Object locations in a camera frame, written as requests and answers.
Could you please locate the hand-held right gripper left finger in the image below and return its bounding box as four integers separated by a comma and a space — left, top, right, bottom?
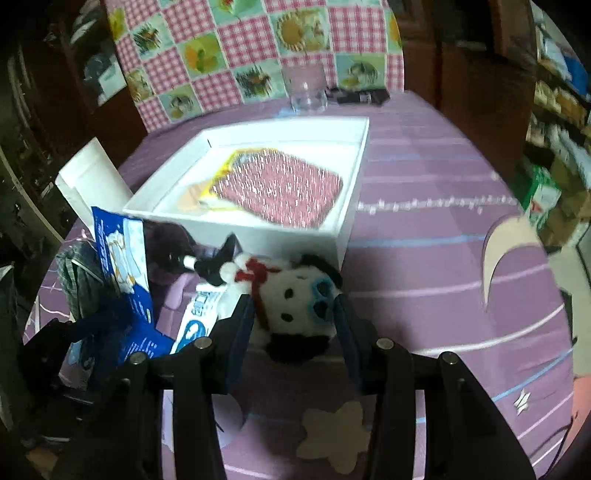
60, 293, 257, 480

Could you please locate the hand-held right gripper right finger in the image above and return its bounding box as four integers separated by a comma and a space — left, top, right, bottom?
332, 293, 536, 480

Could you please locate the black and white panda plush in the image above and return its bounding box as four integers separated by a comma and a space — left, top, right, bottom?
217, 233, 345, 365

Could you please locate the white cardboard box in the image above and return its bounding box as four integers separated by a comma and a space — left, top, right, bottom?
122, 115, 371, 271

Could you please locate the red patterned cloth pouch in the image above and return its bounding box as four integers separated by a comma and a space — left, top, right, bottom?
178, 147, 345, 229

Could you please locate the white packet with blue print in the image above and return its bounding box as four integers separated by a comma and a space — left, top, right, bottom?
171, 281, 241, 356

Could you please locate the purple printed tablecloth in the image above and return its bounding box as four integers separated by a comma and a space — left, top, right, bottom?
23, 90, 578, 480

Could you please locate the purple pump bottle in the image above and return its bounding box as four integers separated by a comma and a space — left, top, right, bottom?
143, 220, 222, 284

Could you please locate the black device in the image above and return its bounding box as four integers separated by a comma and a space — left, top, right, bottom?
325, 87, 391, 106

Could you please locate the green and white carton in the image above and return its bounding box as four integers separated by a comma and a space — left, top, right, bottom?
524, 164, 561, 217

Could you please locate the clear drinking glass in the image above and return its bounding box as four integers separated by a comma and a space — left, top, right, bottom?
281, 65, 329, 114

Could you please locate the dark wooden cabinet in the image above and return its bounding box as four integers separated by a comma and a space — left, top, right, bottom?
0, 0, 148, 232

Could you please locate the pink checkered printed cloth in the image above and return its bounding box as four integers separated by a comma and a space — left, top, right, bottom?
104, 0, 404, 132

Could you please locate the brown wooden door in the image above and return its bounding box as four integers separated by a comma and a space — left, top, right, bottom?
402, 0, 536, 181

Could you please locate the shelf with goods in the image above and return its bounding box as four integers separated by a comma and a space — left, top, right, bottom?
522, 0, 591, 259

